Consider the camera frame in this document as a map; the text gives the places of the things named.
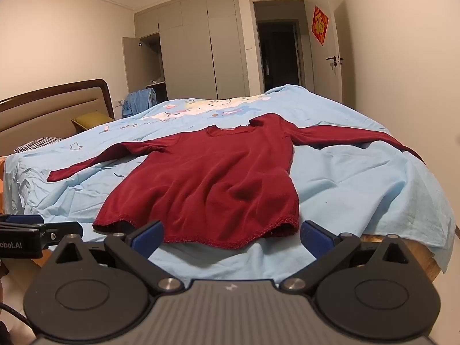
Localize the mustard yellow pillow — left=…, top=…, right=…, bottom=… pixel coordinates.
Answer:
left=71, top=112, right=115, bottom=137

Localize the red square door poster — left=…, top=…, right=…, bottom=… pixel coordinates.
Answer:
left=311, top=6, right=330, bottom=46

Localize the beige built-in wardrobe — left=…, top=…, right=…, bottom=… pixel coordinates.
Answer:
left=122, top=0, right=253, bottom=104

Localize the light blue printed bedsheet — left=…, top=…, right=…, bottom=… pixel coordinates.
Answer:
left=7, top=84, right=457, bottom=285

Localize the white room door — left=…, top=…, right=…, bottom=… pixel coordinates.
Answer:
left=306, top=0, right=344, bottom=105

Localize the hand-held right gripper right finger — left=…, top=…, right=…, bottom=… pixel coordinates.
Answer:
left=280, top=220, right=417, bottom=293

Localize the blue garment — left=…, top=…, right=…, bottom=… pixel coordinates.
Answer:
left=121, top=89, right=157, bottom=118

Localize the black white houndstooth pillow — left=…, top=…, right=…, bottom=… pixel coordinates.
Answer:
left=14, top=135, right=66, bottom=154

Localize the wooden bed frame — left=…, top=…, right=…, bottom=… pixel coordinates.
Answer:
left=359, top=233, right=443, bottom=285

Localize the brown padded bed headboard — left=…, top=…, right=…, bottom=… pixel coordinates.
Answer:
left=0, top=78, right=116, bottom=157

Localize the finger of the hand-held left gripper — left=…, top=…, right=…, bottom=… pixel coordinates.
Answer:
left=37, top=222, right=84, bottom=249
left=0, top=214, right=44, bottom=229

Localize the dark red long-sleeve sweater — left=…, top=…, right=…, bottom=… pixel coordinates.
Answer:
left=47, top=113, right=427, bottom=251

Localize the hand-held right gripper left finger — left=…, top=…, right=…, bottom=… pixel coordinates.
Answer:
left=47, top=220, right=185, bottom=295

